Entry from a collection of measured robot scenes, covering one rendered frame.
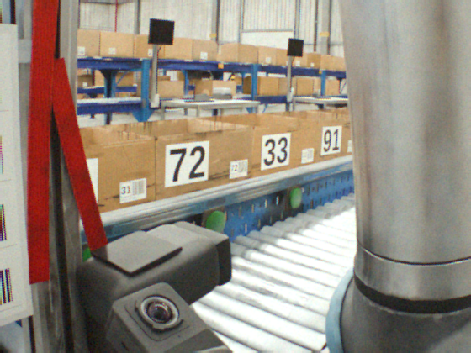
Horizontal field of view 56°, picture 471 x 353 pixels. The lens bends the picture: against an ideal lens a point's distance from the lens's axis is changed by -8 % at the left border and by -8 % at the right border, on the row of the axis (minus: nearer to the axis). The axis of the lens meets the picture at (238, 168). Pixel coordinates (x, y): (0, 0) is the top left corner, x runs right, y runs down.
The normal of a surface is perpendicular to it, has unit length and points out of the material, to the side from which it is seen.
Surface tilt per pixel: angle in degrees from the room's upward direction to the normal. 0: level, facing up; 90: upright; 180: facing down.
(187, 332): 27
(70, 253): 90
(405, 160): 99
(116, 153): 90
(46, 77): 90
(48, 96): 90
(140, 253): 8
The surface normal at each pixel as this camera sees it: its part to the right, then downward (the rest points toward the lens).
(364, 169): -0.93, 0.21
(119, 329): -0.62, 0.15
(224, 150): 0.77, 0.17
